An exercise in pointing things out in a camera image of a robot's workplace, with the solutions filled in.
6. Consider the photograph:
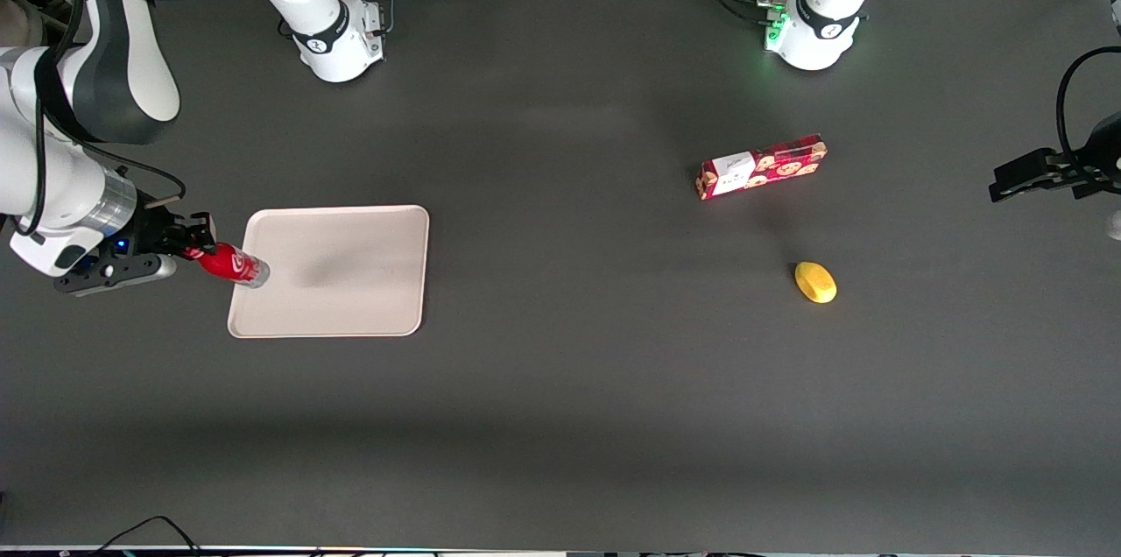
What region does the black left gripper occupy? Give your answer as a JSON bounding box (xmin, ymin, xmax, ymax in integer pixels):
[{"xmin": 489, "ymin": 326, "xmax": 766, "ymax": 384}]
[{"xmin": 989, "ymin": 112, "xmax": 1121, "ymax": 204}]

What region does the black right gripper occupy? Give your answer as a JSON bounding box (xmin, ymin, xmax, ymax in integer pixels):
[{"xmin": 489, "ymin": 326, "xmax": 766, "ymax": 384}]
[{"xmin": 95, "ymin": 200, "xmax": 218, "ymax": 267}]

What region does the red coke bottle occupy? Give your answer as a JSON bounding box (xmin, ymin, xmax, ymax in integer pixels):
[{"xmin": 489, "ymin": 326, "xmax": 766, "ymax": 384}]
[{"xmin": 183, "ymin": 243, "xmax": 271, "ymax": 289}]

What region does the white rectangular tray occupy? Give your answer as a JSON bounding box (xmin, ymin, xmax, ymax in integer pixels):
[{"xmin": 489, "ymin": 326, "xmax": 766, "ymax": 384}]
[{"xmin": 227, "ymin": 205, "xmax": 431, "ymax": 339}]

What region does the yellow lemon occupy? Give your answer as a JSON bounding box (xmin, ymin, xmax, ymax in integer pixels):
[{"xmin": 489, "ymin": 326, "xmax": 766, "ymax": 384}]
[{"xmin": 793, "ymin": 260, "xmax": 838, "ymax": 305}]

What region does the red cookie box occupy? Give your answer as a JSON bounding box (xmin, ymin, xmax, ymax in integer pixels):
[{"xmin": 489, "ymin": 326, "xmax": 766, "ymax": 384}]
[{"xmin": 695, "ymin": 133, "xmax": 829, "ymax": 202}]

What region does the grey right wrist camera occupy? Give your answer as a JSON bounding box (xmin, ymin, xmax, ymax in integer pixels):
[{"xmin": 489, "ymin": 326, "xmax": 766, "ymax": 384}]
[{"xmin": 53, "ymin": 253, "xmax": 178, "ymax": 297}]

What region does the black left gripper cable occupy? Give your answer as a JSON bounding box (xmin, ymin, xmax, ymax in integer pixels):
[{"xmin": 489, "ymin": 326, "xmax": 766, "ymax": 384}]
[{"xmin": 1054, "ymin": 46, "xmax": 1121, "ymax": 157}]

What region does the black table edge cable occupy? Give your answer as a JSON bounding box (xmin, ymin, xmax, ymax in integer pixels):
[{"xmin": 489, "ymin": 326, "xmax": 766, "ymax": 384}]
[{"xmin": 88, "ymin": 515, "xmax": 204, "ymax": 557}]

